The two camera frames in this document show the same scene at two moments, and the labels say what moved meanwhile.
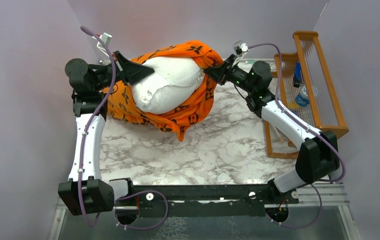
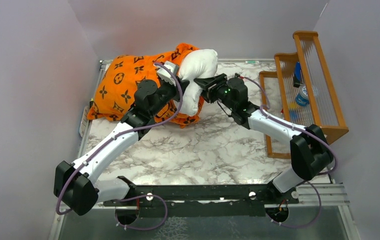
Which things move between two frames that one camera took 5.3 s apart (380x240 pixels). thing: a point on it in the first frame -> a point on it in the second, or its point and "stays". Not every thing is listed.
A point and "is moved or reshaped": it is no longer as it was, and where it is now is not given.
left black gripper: [132, 72] -> [174, 88]
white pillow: [175, 82] is moved or reshaped
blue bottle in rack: [302, 98] stays
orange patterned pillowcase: [121, 102] is moved or reshaped
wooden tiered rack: [307, 91] stays
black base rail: [230, 200] stays
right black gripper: [222, 73] -> [208, 93]
